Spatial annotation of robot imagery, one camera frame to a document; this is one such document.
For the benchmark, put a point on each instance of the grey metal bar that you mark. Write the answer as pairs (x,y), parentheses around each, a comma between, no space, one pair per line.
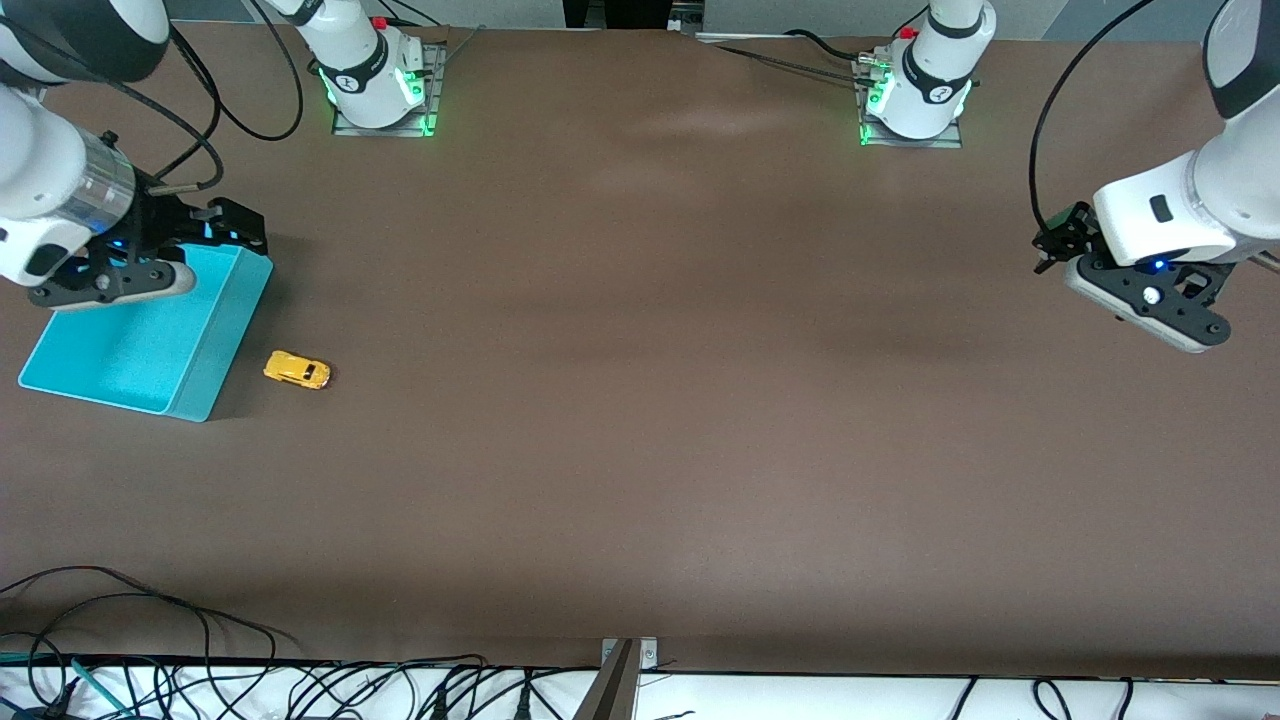
(610,695)

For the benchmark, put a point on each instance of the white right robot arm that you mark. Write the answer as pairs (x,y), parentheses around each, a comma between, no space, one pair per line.
(30,160)

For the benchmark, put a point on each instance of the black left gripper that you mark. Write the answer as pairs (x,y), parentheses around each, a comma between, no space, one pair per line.
(1071,231)

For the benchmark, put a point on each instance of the small metal clamp bracket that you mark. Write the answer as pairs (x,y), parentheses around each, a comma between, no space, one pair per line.
(650,655)

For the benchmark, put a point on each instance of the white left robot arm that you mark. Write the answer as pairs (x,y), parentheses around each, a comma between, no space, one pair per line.
(1230,180)

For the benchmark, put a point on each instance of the yellow toy beetle car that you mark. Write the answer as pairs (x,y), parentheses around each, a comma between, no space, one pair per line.
(295,370)

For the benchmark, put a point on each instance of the black object behind table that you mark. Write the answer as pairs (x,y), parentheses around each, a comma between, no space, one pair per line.
(620,12)

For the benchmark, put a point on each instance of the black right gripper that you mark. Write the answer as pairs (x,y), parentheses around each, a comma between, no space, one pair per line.
(160,219)

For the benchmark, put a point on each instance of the white ledge board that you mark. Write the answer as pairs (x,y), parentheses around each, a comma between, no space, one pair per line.
(800,700)

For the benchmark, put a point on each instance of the teal plastic bin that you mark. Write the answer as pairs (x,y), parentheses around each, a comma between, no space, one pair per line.
(130,350)

